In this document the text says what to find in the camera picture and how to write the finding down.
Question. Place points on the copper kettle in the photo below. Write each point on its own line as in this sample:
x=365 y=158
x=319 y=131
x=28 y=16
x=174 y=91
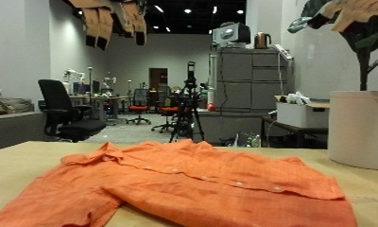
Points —
x=262 y=41

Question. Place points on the black camera tripod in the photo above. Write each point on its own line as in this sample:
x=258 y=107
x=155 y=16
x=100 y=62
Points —
x=190 y=104

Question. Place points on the grey sofa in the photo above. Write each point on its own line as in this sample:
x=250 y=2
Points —
x=12 y=129

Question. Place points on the orange seat office chair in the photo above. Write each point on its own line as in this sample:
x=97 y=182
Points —
x=138 y=107
x=167 y=110

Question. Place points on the background work desk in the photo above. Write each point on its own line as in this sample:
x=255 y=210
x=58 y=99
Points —
x=100 y=101

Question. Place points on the white storage box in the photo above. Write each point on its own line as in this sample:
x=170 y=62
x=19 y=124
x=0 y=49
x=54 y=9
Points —
x=295 y=115

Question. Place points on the brown door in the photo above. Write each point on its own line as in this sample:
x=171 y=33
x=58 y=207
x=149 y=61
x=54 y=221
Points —
x=157 y=78

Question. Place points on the white crumpled bag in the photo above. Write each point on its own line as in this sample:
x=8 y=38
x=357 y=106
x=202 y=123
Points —
x=298 y=98

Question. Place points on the orange button shirt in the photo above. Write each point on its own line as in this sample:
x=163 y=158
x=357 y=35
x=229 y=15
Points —
x=189 y=186

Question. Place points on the grey box appliance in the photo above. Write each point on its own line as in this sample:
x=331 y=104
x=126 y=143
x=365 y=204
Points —
x=230 y=34

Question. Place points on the black office chair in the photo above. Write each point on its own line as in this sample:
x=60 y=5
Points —
x=56 y=104

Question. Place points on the brown sofa cushion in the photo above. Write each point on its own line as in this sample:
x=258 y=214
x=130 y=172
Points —
x=11 y=105

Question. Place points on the white power strip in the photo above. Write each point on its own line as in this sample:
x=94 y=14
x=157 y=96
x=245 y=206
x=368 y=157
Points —
x=283 y=52

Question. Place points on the grey drawer cabinet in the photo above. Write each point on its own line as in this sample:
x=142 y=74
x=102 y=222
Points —
x=239 y=82

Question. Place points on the small red ball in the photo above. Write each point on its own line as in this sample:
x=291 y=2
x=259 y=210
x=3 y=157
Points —
x=210 y=107

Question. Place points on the white cylindrical plant pot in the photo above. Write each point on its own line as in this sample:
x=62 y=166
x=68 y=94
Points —
x=357 y=129

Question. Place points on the clear plastic bottle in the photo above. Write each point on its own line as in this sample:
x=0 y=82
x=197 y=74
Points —
x=255 y=141

